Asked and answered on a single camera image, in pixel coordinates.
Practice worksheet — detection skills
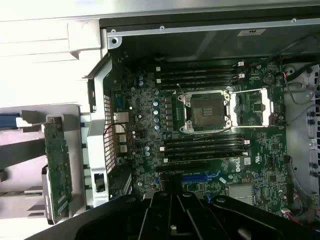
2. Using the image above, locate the white fixture block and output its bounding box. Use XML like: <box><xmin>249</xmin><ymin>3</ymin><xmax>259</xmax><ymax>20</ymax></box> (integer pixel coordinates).
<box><xmin>66</xmin><ymin>20</ymin><xmax>103</xmax><ymax>61</ymax></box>

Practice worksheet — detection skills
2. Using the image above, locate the black cable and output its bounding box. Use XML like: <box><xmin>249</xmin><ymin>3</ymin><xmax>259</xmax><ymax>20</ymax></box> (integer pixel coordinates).
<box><xmin>279</xmin><ymin>31</ymin><xmax>320</xmax><ymax>60</ymax></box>

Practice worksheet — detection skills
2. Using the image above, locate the white case sticker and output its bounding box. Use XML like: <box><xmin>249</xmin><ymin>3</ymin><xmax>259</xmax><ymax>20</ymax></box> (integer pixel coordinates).
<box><xmin>236</xmin><ymin>28</ymin><xmax>268</xmax><ymax>38</ymax></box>

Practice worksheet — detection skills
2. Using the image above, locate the black RAM slot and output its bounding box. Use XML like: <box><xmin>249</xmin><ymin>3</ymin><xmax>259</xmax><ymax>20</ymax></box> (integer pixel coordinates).
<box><xmin>162</xmin><ymin>155</ymin><xmax>241</xmax><ymax>165</ymax></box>
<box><xmin>159</xmin><ymin>61</ymin><xmax>245</xmax><ymax>70</ymax></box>
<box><xmin>166</xmin><ymin>135</ymin><xmax>251</xmax><ymax>146</ymax></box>
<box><xmin>154</xmin><ymin>77</ymin><xmax>237</xmax><ymax>88</ymax></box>
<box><xmin>159</xmin><ymin>142</ymin><xmax>245</xmax><ymax>153</ymax></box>
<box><xmin>165</xmin><ymin>149</ymin><xmax>250</xmax><ymax>159</ymax></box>
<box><xmin>159</xmin><ymin>72</ymin><xmax>246</xmax><ymax>81</ymax></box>
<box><xmin>154</xmin><ymin>66</ymin><xmax>237</xmax><ymax>75</ymax></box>

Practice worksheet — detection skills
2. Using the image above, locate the blue flat part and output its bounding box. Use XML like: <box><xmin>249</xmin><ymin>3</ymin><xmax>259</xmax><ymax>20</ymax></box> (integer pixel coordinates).
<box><xmin>0</xmin><ymin>113</ymin><xmax>21</xmax><ymax>126</ymax></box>

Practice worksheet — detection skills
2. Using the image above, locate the green GPU card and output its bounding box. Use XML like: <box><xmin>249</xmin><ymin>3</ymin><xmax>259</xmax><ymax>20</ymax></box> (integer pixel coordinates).
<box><xmin>41</xmin><ymin>116</ymin><xmax>74</xmax><ymax>225</ymax></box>

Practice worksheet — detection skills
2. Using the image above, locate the grey wire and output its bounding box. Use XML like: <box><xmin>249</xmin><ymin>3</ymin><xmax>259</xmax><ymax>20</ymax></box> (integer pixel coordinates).
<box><xmin>284</xmin><ymin>81</ymin><xmax>317</xmax><ymax>106</ymax></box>

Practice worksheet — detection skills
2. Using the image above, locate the thin metal locking lever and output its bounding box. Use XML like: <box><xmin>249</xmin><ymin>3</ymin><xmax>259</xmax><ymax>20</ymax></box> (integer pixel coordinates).
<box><xmin>187</xmin><ymin>126</ymin><xmax>234</xmax><ymax>136</ymax></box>

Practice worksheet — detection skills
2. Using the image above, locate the silver ethernet port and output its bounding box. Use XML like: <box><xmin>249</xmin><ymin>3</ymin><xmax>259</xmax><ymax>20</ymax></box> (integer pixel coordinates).
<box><xmin>113</xmin><ymin>111</ymin><xmax>130</xmax><ymax>124</ymax></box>

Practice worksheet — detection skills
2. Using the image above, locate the blue serial port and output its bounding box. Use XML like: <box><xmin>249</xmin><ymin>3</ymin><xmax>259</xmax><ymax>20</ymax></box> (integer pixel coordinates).
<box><xmin>114</xmin><ymin>93</ymin><xmax>126</xmax><ymax>111</ymax></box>

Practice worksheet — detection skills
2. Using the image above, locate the blue expansion slot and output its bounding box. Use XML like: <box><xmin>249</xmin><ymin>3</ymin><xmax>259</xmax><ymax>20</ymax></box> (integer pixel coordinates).
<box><xmin>181</xmin><ymin>174</ymin><xmax>222</xmax><ymax>183</ymax></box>

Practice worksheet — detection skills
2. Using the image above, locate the pale grey parts rack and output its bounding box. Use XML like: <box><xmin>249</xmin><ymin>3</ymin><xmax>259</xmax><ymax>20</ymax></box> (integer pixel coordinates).
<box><xmin>0</xmin><ymin>103</ymin><xmax>89</xmax><ymax>226</ymax></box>

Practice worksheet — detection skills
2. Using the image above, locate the red wire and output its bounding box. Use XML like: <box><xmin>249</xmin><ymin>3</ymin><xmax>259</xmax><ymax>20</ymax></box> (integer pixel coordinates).
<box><xmin>281</xmin><ymin>209</ymin><xmax>320</xmax><ymax>227</ymax></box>

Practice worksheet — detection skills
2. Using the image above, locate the green Dell motherboard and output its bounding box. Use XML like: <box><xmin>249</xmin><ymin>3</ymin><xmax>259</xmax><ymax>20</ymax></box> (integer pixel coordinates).
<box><xmin>111</xmin><ymin>52</ymin><xmax>296</xmax><ymax>218</ymax></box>

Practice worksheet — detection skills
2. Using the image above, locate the silver perforated drive cage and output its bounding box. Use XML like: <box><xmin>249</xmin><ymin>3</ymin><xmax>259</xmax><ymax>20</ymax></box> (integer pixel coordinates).
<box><xmin>283</xmin><ymin>63</ymin><xmax>320</xmax><ymax>197</ymax></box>

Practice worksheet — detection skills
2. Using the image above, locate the open black PC case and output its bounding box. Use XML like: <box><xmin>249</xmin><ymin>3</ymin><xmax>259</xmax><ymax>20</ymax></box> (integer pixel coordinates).
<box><xmin>82</xmin><ymin>4</ymin><xmax>320</xmax><ymax>226</ymax></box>

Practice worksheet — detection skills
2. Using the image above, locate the CPU socket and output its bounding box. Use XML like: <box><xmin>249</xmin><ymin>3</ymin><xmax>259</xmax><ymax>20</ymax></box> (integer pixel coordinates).
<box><xmin>177</xmin><ymin>89</ymin><xmax>232</xmax><ymax>133</ymax></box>

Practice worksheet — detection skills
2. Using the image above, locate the black expansion slot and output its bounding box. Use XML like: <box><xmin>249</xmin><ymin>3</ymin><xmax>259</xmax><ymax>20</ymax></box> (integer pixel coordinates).
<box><xmin>156</xmin><ymin>163</ymin><xmax>209</xmax><ymax>174</ymax></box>

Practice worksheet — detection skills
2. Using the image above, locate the silver chipset heatsink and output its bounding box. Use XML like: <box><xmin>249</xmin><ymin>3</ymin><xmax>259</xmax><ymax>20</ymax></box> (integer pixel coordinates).
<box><xmin>227</xmin><ymin>184</ymin><xmax>254</xmax><ymax>205</ymax></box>

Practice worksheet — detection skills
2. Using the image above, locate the round coin cell battery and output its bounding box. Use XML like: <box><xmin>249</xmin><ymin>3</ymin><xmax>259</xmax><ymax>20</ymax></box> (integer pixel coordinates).
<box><xmin>263</xmin><ymin>72</ymin><xmax>276</xmax><ymax>85</ymax></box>

